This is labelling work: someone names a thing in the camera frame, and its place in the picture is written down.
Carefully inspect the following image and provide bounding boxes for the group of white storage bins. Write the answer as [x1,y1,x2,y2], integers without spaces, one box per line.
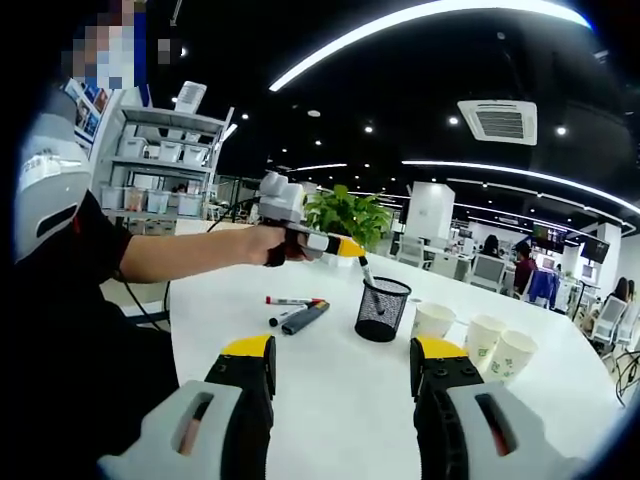
[102,134,212,218]

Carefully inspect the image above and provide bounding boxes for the white worn chest device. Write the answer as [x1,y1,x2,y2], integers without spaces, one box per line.
[12,114,94,262]

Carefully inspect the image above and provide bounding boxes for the person's left hand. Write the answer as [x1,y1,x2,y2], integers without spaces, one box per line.
[243,223,306,267]

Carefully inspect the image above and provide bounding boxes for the hanging monitor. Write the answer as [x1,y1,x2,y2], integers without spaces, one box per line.
[579,235,612,262]
[532,222,569,249]

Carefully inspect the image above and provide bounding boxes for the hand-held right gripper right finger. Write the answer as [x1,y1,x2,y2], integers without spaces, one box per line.
[409,337,591,480]

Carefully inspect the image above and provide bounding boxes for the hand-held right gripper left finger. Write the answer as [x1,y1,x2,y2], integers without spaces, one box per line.
[97,334,277,480]

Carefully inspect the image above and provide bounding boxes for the black mesh pen holder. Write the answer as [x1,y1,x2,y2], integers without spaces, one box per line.
[354,276,413,344]

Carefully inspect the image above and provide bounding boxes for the wall poster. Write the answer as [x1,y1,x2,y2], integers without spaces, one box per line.
[64,79,112,147]

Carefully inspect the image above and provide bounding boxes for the black whiteboard marker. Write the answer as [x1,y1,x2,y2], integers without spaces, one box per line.
[358,255,387,316]
[268,306,307,329]

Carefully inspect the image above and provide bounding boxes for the ceiling light strip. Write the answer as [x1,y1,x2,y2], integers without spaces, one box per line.
[402,159,640,217]
[268,0,592,93]

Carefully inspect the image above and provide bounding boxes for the tangled black cables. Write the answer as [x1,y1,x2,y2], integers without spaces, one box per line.
[612,349,640,407]

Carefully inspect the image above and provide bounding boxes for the green potted plant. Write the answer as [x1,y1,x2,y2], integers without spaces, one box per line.
[303,184,394,252]

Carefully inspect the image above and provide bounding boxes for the white printed paper cup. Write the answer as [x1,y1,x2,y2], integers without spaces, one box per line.
[412,301,458,341]
[464,313,508,374]
[487,329,539,387]

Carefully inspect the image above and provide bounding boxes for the white ribbed appliance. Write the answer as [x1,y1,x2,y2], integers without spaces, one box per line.
[174,81,208,114]

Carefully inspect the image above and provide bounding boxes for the red whiteboard marker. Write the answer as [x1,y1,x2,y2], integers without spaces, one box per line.
[264,295,327,308]

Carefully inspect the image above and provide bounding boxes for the grey metal shelf rack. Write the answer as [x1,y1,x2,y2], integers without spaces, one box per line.
[97,104,236,236]

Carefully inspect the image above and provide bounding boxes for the white office chair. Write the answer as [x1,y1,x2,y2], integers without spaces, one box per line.
[469,253,508,294]
[397,235,427,269]
[596,299,629,347]

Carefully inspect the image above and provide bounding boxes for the ceiling air conditioner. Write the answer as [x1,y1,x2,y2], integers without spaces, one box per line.
[457,98,539,148]

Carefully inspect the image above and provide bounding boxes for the blue jacket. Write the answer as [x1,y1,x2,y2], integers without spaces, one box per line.
[529,269,562,309]

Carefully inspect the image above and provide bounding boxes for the person's black clothing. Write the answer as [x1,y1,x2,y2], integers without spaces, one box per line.
[14,189,182,459]

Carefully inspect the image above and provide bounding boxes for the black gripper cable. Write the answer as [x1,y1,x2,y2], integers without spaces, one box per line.
[115,196,265,335]

